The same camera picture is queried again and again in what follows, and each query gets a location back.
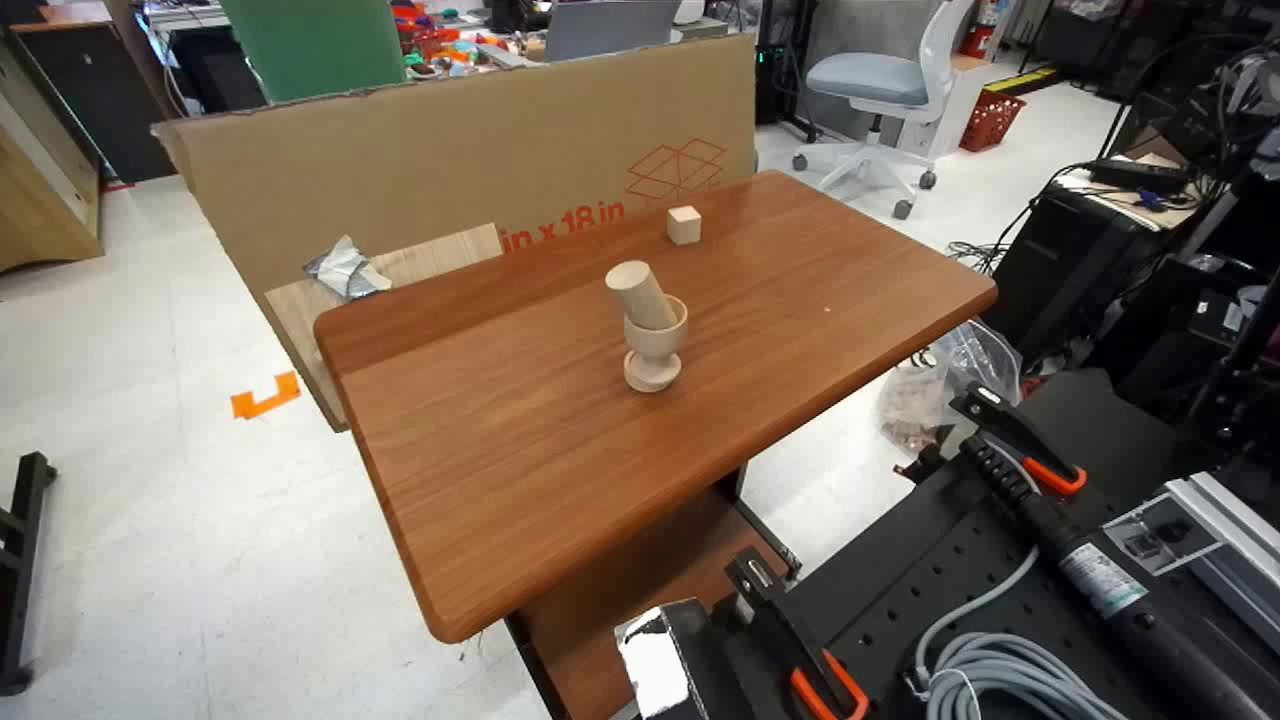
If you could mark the light wooden goblet cup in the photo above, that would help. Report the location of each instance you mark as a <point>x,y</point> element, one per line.
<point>652,355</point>

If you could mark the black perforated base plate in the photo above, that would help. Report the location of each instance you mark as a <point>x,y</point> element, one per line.
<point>905,561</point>

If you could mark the light wooden cylinder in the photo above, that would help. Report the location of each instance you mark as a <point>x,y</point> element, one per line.
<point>637,288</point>

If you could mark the black table leg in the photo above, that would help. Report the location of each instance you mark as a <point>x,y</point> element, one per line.
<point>529,672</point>
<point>766,525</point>

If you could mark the small wooden cube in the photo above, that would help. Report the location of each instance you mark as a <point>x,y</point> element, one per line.
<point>685,227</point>

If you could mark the colourful toy clutter pile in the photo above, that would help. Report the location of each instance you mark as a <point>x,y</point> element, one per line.
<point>445,42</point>

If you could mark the yellow floor strip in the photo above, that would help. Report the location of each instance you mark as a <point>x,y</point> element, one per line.
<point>1020,80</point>

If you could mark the dark desk cabinet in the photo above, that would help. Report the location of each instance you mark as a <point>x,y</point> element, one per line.
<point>93,103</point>

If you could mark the clear plastic bag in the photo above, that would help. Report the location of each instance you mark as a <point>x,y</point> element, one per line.
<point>955,383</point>

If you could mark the light wooden cabinet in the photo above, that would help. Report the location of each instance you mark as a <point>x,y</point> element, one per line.
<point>47,172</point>

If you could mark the wooden table lower shelf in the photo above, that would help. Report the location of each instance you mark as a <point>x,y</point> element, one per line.
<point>640,585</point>

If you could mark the black equipment case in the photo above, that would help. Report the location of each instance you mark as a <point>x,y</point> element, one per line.
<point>1083,261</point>

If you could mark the grey laptop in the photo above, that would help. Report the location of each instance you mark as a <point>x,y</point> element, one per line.
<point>606,26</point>

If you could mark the black metal floor stand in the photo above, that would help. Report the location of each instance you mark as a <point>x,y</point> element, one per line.
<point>23,574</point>

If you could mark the large flat cardboard sheet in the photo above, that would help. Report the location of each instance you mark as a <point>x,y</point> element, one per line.
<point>403,162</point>

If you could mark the aluminium extrusion rail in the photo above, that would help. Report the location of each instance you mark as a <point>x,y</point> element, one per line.
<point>1235,547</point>

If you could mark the white grey office chair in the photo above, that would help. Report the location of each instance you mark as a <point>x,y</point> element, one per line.
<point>875,80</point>

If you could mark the green board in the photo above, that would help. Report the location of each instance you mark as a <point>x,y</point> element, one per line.
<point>315,44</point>

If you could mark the white printed label sticker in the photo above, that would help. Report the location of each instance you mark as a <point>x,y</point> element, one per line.
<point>1161,535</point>

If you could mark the black handheld device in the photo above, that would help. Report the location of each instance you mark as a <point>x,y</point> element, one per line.
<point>1132,172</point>

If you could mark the crumpled white paper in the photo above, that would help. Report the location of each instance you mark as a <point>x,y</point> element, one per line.
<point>344,265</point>

